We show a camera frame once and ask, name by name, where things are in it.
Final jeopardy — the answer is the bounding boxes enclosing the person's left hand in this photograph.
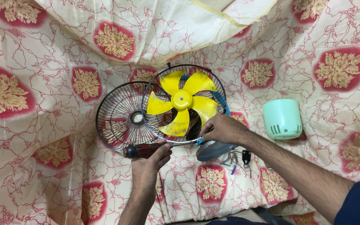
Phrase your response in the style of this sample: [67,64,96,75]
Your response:
[131,139,173,192]

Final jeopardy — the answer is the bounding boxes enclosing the person's right hand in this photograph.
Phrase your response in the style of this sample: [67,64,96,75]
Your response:
[199,113,251,147]

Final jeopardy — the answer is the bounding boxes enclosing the red black handled screwdriver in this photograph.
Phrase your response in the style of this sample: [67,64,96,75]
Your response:
[123,141,199,159]

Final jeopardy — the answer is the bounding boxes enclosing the black wire fan guard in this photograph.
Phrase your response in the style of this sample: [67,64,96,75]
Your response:
[141,62,227,144]
[96,81,159,154]

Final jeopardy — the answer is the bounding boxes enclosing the blue grey fan base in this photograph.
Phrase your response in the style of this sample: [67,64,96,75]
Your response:
[196,103,238,162]

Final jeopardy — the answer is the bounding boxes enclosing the pile of metal screws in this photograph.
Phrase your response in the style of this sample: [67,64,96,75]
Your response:
[220,151,240,167]

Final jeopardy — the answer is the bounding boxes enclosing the yellow fan blade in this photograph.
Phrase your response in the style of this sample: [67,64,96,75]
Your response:
[146,70,220,137]

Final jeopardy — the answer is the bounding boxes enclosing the mint green motor cover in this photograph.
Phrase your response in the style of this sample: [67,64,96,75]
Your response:
[262,99,303,140]

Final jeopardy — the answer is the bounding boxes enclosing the person's dark blue trousers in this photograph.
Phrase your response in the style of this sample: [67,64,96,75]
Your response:
[206,216,274,225]

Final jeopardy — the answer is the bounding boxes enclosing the floral cream red bedsheet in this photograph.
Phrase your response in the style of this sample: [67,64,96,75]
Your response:
[0,0,360,225]

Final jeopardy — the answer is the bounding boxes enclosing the floral cream pillow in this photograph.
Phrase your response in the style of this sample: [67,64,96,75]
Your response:
[33,0,277,68]

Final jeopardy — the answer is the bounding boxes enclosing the person's dark blue sleeve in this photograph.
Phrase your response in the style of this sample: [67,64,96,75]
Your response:
[334,181,360,225]

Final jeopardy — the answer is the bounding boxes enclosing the black wire front fan guard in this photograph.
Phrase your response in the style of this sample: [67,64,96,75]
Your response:
[96,81,159,154]

